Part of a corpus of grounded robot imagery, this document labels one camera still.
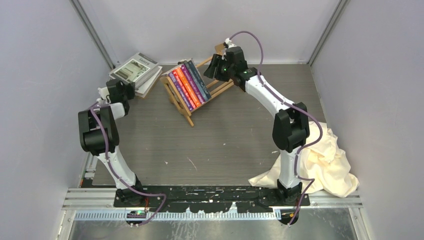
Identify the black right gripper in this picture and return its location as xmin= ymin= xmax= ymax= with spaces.
xmin=203 ymin=54 xmax=234 ymax=83

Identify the floral Louisa May Alcott book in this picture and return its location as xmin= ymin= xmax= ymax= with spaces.
xmin=188 ymin=59 xmax=211 ymax=102

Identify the stack of grey magazines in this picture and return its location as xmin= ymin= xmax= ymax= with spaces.
xmin=109 ymin=52 xmax=159 ymax=89

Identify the magenta paperback book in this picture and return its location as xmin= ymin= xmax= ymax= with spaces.
xmin=180 ymin=64 xmax=205 ymax=107

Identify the purple 52-Storey Treehouse book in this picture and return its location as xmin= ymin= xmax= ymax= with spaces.
xmin=167 ymin=71 xmax=189 ymax=110

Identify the orange 78-Storey Treehouse book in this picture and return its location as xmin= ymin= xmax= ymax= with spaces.
xmin=176 ymin=66 xmax=201 ymax=109

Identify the red Treehouse book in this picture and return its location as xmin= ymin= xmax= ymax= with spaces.
xmin=172 ymin=70 xmax=196 ymax=111

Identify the blue Nineteen Eighty-Four book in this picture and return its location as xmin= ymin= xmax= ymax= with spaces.
xmin=183 ymin=60 xmax=208 ymax=104

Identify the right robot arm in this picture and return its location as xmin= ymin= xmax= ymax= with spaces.
xmin=203 ymin=43 xmax=310 ymax=206

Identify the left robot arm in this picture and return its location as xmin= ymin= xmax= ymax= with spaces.
xmin=77 ymin=79 xmax=146 ymax=207

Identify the white Decorate Furniture book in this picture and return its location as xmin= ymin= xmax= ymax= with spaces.
xmin=135 ymin=66 xmax=163 ymax=99

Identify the cream cloth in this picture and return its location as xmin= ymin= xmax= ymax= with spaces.
xmin=248 ymin=121 xmax=360 ymax=198

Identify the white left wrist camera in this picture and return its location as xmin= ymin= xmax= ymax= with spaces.
xmin=96 ymin=87 xmax=111 ymax=104

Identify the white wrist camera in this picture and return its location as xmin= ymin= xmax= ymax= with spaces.
xmin=96 ymin=87 xmax=111 ymax=104
xmin=223 ymin=38 xmax=237 ymax=49

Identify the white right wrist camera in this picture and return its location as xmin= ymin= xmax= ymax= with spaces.
xmin=223 ymin=38 xmax=237 ymax=49

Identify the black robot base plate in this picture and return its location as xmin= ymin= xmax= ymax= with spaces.
xmin=113 ymin=185 xmax=299 ymax=213

